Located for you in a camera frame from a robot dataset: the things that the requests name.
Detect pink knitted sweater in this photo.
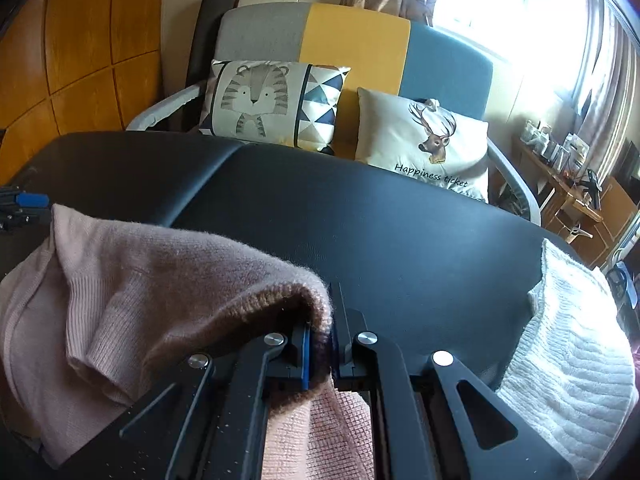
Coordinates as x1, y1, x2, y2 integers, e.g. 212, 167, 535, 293
0, 202, 377, 480

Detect cream knitted sweater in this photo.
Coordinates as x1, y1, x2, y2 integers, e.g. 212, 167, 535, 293
497, 240, 639, 479

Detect wooden side table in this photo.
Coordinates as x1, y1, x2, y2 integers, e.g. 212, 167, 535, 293
512, 139, 620, 268

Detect wooden cabinet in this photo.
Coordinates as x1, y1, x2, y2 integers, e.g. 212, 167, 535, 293
587, 177, 638, 269

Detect black rolled mat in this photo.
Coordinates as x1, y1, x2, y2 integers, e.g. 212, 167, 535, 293
181, 0, 238, 131

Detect deer print cushion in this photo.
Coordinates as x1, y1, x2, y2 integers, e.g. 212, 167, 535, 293
355, 88, 488, 202

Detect tiger print cushion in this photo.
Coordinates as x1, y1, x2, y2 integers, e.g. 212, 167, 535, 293
198, 60, 350, 153

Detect grey yellow blue sofa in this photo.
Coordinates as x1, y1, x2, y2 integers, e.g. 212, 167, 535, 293
129, 2, 541, 223

